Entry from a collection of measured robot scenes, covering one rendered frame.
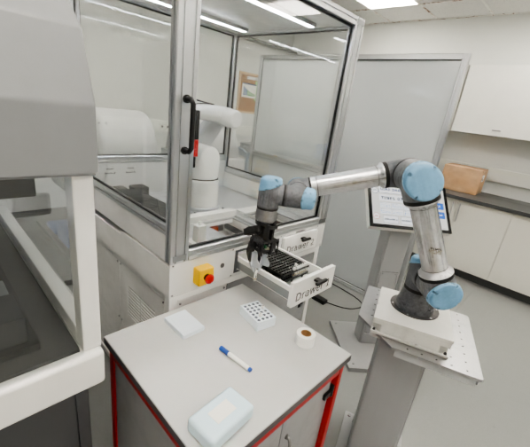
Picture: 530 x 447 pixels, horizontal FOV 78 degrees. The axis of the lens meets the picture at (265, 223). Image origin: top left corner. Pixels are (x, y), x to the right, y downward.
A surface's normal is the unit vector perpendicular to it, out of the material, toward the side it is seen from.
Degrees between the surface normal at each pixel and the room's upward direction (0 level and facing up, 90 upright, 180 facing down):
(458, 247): 90
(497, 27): 90
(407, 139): 90
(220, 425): 0
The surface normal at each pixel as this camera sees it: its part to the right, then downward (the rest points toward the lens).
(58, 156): 0.71, 0.32
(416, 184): -0.08, 0.19
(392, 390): -0.42, 0.25
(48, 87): 0.71, -0.04
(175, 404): 0.12, -0.94
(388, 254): 0.06, 0.34
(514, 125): -0.70, 0.15
